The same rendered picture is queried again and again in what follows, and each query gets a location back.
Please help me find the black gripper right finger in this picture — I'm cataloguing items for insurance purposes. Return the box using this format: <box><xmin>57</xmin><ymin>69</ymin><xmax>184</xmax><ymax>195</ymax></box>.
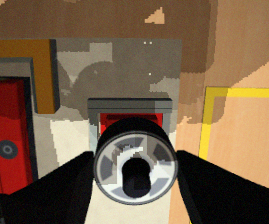
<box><xmin>176</xmin><ymin>150</ymin><xmax>269</xmax><ymax>224</ymax></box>

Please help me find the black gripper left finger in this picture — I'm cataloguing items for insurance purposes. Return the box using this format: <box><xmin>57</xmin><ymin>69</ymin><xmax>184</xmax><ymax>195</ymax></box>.
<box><xmin>0</xmin><ymin>151</ymin><xmax>94</xmax><ymax>224</ymax></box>

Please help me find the black tyre with white rim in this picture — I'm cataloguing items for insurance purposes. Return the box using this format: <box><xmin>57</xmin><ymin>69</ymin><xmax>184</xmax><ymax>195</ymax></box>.
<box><xmin>92</xmin><ymin>117</ymin><xmax>179</xmax><ymax>205</ymax></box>

